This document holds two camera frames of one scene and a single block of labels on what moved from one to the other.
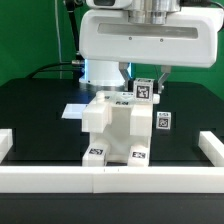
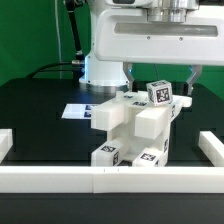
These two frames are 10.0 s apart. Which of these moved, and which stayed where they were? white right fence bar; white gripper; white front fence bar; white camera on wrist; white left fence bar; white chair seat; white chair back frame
Moved: white chair back frame; white chair seat
Stayed: white gripper; white camera on wrist; white left fence bar; white right fence bar; white front fence bar
